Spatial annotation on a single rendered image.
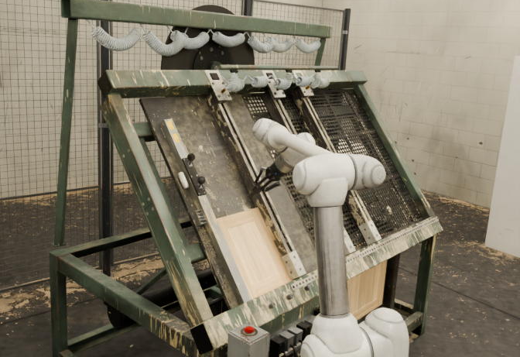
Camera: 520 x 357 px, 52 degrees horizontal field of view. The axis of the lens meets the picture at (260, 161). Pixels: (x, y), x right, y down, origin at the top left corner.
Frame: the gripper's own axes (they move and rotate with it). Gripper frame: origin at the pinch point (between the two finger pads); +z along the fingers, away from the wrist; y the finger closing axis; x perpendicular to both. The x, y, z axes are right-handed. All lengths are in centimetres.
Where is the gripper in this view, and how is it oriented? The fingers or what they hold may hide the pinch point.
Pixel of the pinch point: (254, 191)
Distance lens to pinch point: 257.8
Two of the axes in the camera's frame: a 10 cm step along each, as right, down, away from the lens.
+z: -6.1, 6.1, 5.1
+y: -7.5, -6.6, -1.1
